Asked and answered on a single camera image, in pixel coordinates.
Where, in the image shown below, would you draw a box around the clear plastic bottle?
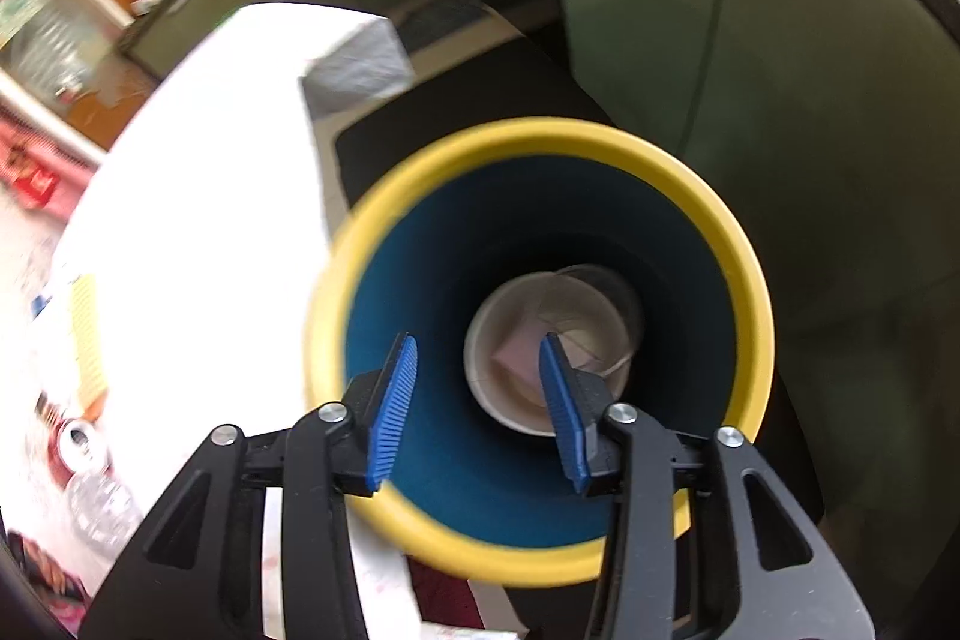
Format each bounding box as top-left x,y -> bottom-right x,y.
67,471 -> 143,552

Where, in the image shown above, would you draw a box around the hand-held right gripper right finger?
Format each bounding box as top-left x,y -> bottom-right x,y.
538,332 -> 877,640

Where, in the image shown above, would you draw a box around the white floral tablecloth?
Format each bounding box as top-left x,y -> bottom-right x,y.
54,1 -> 485,640

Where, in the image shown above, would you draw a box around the red printed bag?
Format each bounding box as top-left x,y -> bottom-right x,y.
0,111 -> 103,211

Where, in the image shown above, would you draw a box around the red drink can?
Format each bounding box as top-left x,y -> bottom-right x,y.
46,417 -> 115,485

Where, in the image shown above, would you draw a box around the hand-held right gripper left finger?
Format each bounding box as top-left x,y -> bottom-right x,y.
79,332 -> 418,640

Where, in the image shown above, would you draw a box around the crumpled paper piece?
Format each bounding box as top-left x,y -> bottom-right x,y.
491,323 -> 557,387

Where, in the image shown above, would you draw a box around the green base cabinets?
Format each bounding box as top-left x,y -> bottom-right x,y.
124,0 -> 960,521

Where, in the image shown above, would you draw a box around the blue bin with yellow rim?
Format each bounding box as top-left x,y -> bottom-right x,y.
302,117 -> 773,588

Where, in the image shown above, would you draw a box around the yellow paper pad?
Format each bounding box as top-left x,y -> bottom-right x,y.
69,272 -> 110,405

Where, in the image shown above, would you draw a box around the white paper cup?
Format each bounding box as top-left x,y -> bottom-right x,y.
463,271 -> 638,437

